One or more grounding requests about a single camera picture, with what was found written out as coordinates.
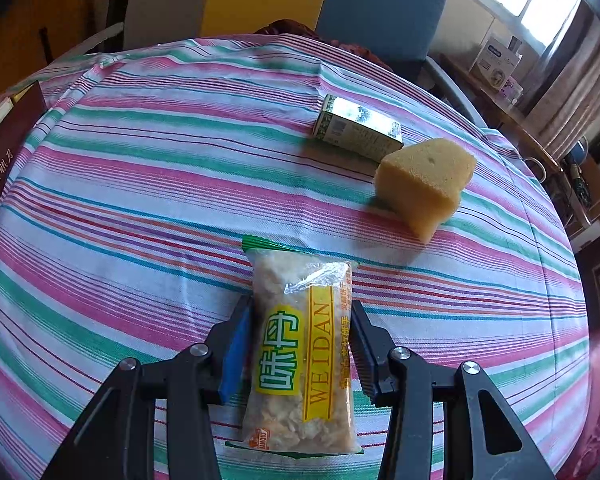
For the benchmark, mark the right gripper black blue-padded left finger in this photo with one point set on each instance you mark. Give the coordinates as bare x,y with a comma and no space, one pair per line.
113,438

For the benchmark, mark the striped pastel bed sheet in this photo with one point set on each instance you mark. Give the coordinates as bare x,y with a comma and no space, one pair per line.
122,219

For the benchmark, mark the white appliance box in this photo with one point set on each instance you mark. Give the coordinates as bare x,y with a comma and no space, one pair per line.
494,64

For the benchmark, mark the dark red garment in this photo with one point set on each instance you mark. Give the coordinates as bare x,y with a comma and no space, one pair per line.
295,28

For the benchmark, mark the small purple box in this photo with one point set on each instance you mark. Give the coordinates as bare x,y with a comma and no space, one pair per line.
511,90

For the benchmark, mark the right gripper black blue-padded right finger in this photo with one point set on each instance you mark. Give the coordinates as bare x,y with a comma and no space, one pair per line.
483,436

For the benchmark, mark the yellow green snack packet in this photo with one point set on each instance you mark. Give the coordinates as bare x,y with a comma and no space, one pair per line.
300,401

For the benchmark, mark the pink curtain right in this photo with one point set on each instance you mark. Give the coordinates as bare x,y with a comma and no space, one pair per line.
572,102

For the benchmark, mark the large yellow sponge block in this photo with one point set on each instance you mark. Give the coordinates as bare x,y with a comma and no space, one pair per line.
422,183

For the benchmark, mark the grey yellow blue chair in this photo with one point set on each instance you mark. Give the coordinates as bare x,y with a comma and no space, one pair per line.
397,31

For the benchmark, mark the green white medicine box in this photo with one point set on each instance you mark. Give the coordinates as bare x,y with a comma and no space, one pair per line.
357,129

